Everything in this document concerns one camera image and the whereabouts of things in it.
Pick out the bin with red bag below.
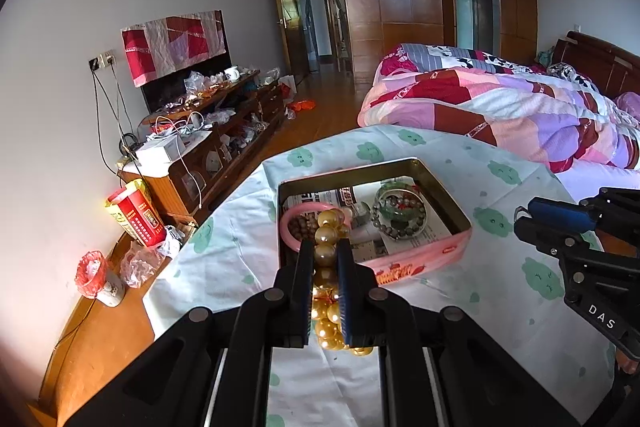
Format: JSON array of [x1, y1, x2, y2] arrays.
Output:
[[75, 251, 126, 308]]

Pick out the crumpled clear plastic bags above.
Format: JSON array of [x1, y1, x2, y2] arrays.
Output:
[[120, 226, 182, 289]]

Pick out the black cable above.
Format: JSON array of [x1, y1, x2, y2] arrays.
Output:
[[91, 67, 137, 158]]

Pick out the brown wooden wardrobe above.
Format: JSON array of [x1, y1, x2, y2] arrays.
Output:
[[257, 0, 539, 95]]

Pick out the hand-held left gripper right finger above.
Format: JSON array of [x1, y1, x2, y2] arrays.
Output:
[[336, 238, 583, 427]]

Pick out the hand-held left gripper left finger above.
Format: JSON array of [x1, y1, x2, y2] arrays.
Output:
[[65, 241, 317, 427]]

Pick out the brown wooden bead strand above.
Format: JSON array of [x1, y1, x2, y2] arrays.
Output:
[[290, 213, 321, 241]]

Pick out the dark wooden headboard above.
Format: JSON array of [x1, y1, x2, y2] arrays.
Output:
[[547, 31, 640, 108]]

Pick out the red yellow carton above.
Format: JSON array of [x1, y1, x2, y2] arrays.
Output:
[[105, 179, 167, 248]]

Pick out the white cardboard box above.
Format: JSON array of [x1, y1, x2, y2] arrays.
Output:
[[135, 134, 184, 168]]

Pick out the red white patchwork cloth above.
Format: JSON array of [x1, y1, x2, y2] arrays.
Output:
[[121, 10, 227, 88]]

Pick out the grey metal trinket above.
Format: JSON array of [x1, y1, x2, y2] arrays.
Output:
[[350, 202, 374, 229]]

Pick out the pink bed sheet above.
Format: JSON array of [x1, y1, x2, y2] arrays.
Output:
[[554, 156, 640, 204]]

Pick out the pink bangle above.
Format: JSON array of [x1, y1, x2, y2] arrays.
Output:
[[279, 202, 334, 254]]

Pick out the pink tin box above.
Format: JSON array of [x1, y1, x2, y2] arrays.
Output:
[[276, 158, 472, 290]]

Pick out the newspaper sheet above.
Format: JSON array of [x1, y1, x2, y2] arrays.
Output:
[[284, 186, 452, 259]]

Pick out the white cable bundle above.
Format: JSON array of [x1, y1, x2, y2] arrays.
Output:
[[147, 109, 207, 138]]

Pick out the wooden television cabinet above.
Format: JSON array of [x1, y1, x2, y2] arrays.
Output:
[[117, 69, 288, 228]]

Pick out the wooden door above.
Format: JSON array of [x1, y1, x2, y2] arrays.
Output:
[[269, 0, 302, 76]]

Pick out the black white patterned pillow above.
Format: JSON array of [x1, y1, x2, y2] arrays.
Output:
[[546, 62, 602, 94]]

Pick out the person's right hand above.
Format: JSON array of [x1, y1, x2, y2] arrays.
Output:
[[617, 350, 640, 376]]

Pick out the large gold bead bracelet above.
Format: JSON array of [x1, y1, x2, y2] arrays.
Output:
[[311, 208, 376, 357]]

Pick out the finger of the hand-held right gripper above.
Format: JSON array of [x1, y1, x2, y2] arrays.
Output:
[[513, 206, 608, 259], [526, 187, 640, 233]]

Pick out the clear plastic bag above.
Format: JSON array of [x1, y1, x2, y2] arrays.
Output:
[[183, 72, 209, 96]]

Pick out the green bangle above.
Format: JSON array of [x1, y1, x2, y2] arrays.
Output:
[[375, 188, 426, 221]]

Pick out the dark grey bead bracelet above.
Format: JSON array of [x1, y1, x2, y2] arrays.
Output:
[[371, 199, 432, 242]]

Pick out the black television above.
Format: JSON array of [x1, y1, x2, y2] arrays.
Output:
[[140, 9, 233, 114]]

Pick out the bed with patchwork quilt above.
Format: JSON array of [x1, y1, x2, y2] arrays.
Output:
[[356, 43, 640, 174]]

